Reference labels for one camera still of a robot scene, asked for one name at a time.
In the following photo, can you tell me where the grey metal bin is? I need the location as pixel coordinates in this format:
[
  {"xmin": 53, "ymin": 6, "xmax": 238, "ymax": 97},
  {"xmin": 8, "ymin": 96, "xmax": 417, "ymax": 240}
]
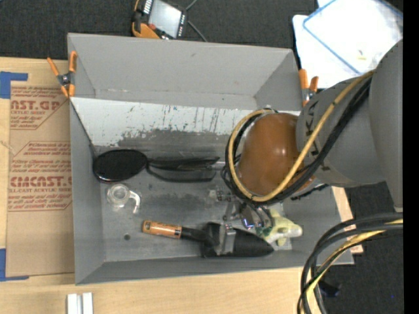
[{"xmin": 67, "ymin": 33, "xmax": 356, "ymax": 286}]

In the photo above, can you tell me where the brown cardboard board red print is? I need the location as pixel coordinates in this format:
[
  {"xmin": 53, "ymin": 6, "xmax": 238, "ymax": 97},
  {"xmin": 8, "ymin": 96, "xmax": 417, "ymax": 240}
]
[{"xmin": 0, "ymin": 56, "xmax": 77, "ymax": 281}]

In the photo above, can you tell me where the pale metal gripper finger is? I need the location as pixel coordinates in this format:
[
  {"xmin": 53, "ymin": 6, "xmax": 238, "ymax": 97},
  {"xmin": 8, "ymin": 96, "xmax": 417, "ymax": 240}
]
[
  {"xmin": 209, "ymin": 189, "xmax": 242, "ymax": 209},
  {"xmin": 221, "ymin": 222, "xmax": 237, "ymax": 254}
]

